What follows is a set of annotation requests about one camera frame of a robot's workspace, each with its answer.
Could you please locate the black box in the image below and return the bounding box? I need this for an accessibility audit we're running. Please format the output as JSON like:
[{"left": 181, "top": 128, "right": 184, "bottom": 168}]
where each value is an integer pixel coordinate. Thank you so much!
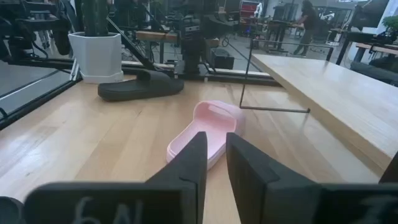
[{"left": 211, "top": 48, "right": 235, "bottom": 70}]

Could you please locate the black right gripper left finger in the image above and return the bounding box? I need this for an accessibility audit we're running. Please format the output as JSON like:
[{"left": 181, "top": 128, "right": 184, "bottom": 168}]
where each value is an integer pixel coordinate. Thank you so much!
[{"left": 24, "top": 131, "right": 208, "bottom": 224}]

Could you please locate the person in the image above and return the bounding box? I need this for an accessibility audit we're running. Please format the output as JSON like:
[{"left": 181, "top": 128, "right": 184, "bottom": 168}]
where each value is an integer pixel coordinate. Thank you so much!
[{"left": 291, "top": 0, "right": 318, "bottom": 57}]

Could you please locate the wooden shelf with black frame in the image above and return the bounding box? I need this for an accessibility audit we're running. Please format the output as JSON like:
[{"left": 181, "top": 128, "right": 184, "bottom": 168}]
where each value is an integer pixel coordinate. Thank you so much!
[{"left": 238, "top": 39, "right": 398, "bottom": 177}]

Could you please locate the black slide sandal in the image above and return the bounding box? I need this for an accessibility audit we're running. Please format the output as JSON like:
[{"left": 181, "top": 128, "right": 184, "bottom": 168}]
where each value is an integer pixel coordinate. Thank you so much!
[{"left": 97, "top": 69, "right": 185, "bottom": 102}]

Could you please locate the red tool cabinet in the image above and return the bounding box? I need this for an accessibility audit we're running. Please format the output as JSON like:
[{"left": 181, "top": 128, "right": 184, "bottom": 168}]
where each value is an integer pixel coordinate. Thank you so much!
[{"left": 239, "top": 1, "right": 261, "bottom": 19}]

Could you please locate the green leafy plant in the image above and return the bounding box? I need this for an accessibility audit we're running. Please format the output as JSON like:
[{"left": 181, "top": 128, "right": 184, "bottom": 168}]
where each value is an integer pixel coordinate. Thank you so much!
[{"left": 381, "top": 15, "right": 398, "bottom": 37}]

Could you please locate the cactus in white pot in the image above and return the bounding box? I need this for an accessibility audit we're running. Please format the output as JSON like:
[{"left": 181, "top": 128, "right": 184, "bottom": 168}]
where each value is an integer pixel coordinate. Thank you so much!
[{"left": 68, "top": 0, "right": 124, "bottom": 84}]

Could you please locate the wooden bench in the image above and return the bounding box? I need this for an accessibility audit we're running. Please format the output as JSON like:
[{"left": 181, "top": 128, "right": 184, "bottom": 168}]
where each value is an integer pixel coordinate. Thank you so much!
[{"left": 135, "top": 30, "right": 220, "bottom": 49}]

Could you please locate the pink slide sandal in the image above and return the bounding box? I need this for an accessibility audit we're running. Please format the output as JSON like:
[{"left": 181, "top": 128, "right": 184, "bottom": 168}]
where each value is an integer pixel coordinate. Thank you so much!
[{"left": 166, "top": 100, "right": 246, "bottom": 171}]

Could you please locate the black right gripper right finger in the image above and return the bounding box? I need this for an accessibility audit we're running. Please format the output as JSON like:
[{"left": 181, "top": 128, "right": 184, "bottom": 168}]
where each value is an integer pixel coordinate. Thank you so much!
[{"left": 226, "top": 132, "right": 398, "bottom": 224}]

